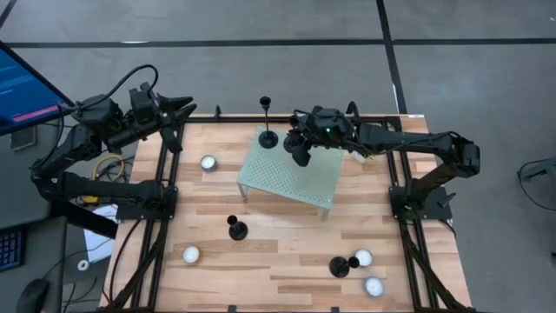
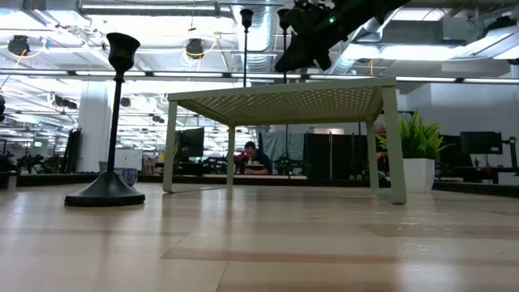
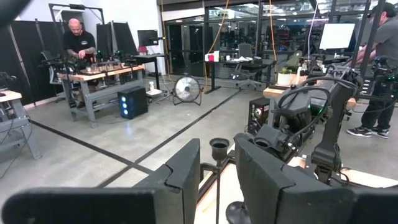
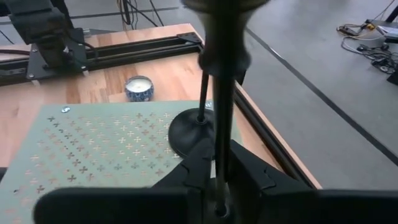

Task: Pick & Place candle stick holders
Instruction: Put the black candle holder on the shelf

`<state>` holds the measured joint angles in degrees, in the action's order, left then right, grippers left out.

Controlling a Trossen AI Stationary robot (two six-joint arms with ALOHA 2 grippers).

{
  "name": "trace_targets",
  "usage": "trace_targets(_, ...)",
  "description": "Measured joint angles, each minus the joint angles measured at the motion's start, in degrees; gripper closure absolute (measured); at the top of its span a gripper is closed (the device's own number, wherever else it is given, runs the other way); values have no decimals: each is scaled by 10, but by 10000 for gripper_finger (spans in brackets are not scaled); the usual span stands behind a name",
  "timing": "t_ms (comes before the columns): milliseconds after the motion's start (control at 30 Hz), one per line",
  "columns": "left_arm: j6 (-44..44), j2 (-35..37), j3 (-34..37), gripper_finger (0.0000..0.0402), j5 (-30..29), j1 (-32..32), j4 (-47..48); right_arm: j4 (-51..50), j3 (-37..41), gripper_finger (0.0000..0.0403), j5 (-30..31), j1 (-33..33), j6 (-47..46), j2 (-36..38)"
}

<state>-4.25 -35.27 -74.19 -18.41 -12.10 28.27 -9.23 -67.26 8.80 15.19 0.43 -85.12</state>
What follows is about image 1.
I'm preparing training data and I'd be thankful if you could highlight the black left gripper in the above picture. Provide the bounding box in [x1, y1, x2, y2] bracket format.
[128, 81, 198, 132]

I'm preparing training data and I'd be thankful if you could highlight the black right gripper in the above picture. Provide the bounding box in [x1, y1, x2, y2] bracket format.
[288, 106, 355, 151]

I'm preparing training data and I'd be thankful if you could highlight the black candlestick holder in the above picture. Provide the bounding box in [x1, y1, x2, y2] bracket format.
[226, 214, 249, 243]
[258, 96, 280, 150]
[282, 113, 306, 154]
[328, 255, 361, 279]

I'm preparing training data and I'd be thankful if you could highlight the green perforated metal shelf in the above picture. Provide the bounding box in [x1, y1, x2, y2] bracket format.
[236, 125, 347, 222]

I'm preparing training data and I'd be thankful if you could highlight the black beam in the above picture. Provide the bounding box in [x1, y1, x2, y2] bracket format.
[50, 197, 119, 239]

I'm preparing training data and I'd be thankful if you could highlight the computer monitor with blue screen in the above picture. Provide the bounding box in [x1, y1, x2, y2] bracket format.
[0, 41, 80, 137]

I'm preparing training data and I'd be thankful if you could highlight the white paper sheet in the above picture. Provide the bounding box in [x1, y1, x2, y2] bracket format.
[82, 203, 121, 264]

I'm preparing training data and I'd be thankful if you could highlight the grey cabinet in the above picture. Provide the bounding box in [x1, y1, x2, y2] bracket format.
[0, 117, 61, 230]

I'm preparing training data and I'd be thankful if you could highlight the dark grey desk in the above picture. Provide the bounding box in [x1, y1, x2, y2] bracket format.
[0, 216, 69, 313]

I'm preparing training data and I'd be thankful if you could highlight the black keyboard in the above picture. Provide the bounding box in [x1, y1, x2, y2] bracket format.
[0, 226, 25, 273]

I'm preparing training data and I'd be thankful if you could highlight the black computer mouse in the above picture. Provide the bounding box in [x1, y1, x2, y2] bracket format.
[16, 277, 51, 313]

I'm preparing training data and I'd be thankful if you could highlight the grey floor object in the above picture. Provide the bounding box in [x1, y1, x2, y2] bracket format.
[520, 156, 556, 182]

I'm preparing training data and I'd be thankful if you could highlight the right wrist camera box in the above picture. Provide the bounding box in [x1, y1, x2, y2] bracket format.
[291, 145, 313, 169]

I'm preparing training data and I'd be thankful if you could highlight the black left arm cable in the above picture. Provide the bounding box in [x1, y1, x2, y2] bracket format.
[56, 63, 160, 114]

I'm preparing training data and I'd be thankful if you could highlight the yellow cable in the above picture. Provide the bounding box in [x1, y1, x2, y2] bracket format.
[92, 154, 126, 182]

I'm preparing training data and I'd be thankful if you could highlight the black power cable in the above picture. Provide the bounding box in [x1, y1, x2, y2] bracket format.
[107, 218, 143, 304]

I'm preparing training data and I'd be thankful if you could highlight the black floor cable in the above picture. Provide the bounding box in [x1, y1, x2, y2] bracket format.
[515, 156, 556, 214]

